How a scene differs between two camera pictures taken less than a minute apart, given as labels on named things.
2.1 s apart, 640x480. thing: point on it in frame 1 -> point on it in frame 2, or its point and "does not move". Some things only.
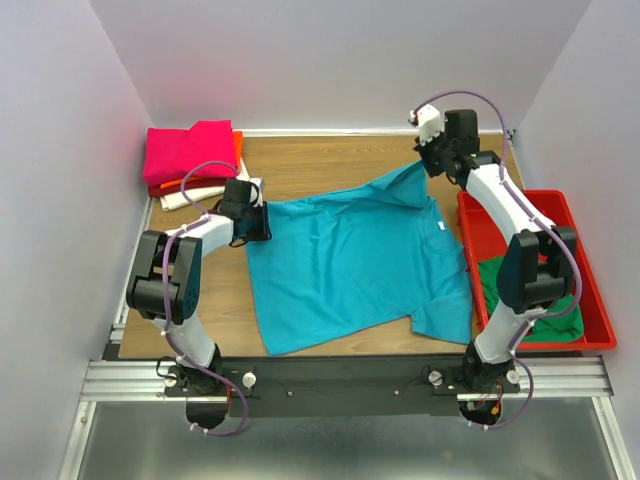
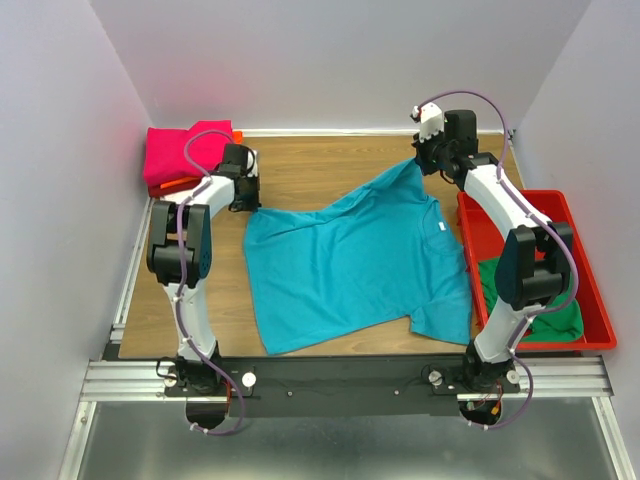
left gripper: (263, 232) -> (253, 203)
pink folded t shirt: (170, 155) does not move
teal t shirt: (341, 262) does not move
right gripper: (431, 170) does not move
